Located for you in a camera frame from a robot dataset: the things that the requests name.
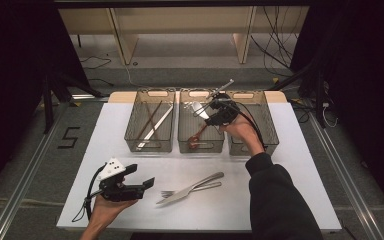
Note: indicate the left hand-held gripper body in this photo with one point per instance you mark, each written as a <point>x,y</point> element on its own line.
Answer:
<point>111,170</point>

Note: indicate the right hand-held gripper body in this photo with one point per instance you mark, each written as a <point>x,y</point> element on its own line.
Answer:
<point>226,111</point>

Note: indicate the clear grey plastic bin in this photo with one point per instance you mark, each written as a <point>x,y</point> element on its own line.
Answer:
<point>166,140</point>
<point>233,146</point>
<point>216,140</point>

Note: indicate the brown wooden spoon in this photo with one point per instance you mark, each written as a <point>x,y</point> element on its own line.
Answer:
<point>193,141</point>

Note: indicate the brown wooden chopstick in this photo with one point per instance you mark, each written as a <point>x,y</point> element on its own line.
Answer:
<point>147,109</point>
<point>156,108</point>

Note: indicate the person's right hand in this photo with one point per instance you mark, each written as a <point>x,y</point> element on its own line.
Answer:
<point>243,133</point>

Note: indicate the person's left hand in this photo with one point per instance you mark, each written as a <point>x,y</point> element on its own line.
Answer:
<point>105,211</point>

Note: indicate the white table mat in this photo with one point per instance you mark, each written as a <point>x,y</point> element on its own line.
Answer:
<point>196,216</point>

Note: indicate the yellow tape piece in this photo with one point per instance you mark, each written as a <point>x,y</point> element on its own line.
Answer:
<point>275,80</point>
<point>76,104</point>

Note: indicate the black metal stand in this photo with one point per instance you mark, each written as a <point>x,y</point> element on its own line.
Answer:
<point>48,106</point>
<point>320,100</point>

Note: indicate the beige wooden desk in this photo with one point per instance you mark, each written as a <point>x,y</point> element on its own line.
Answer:
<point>180,20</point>

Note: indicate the black curtain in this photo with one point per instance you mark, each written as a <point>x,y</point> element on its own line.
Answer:
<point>363,66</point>
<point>13,66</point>

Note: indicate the short aluminium rail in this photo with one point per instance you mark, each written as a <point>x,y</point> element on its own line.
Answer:
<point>90,97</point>

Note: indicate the long aluminium rail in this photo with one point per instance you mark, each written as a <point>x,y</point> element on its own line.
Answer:
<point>20,193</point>
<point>346,180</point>

